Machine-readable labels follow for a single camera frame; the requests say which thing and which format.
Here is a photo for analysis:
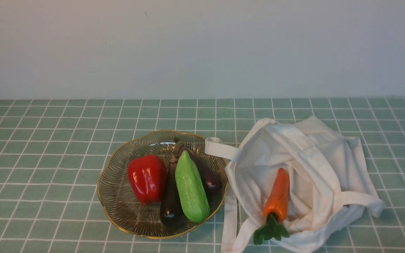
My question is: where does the red bell pepper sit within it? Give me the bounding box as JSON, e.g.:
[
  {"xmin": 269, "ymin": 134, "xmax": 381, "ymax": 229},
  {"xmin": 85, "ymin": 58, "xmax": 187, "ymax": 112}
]
[{"xmin": 127, "ymin": 154, "xmax": 167, "ymax": 205}]

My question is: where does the dark purple eggplant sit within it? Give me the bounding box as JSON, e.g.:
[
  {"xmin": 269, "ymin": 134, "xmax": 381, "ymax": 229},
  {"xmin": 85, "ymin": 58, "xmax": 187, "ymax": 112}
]
[
  {"xmin": 159, "ymin": 155, "xmax": 183, "ymax": 227},
  {"xmin": 174, "ymin": 138, "xmax": 222, "ymax": 196}
]

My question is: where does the white cloth bag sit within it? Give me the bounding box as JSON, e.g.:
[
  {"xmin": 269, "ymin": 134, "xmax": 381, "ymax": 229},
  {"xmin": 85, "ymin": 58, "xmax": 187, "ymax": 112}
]
[{"xmin": 205, "ymin": 116, "xmax": 386, "ymax": 253}]

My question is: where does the dark purple eggplant back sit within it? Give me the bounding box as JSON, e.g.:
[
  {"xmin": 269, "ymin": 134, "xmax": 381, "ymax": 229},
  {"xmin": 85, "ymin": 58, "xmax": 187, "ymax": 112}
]
[{"xmin": 174, "ymin": 138, "xmax": 222, "ymax": 196}]

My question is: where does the orange carrot with greens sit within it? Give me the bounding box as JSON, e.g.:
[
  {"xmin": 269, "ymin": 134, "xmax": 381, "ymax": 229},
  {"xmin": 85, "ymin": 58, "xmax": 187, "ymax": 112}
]
[{"xmin": 253, "ymin": 168, "xmax": 290, "ymax": 245}]

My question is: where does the dark purple eggplant front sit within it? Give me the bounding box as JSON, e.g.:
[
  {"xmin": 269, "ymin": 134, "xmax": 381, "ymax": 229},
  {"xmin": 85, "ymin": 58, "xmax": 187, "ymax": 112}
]
[{"xmin": 159, "ymin": 155, "xmax": 183, "ymax": 227}]

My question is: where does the gold rimmed glass bowl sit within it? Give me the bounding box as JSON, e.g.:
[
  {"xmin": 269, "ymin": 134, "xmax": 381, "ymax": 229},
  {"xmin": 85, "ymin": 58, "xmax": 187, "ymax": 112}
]
[{"xmin": 97, "ymin": 130, "xmax": 229, "ymax": 239}]

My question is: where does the green cucumber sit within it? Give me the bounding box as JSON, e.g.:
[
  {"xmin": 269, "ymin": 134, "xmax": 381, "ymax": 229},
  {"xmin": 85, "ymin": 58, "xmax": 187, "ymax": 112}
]
[{"xmin": 175, "ymin": 150, "xmax": 210, "ymax": 223}]

